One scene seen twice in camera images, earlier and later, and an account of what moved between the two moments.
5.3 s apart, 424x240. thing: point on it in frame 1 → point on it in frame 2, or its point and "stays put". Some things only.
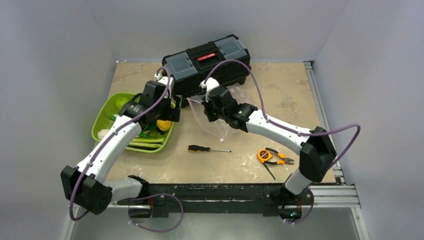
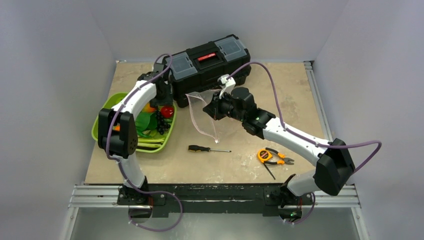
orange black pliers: [286, 160] stays put
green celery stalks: [146, 142] stays put
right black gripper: [209, 105] stays put
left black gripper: [171, 114] → [167, 101]
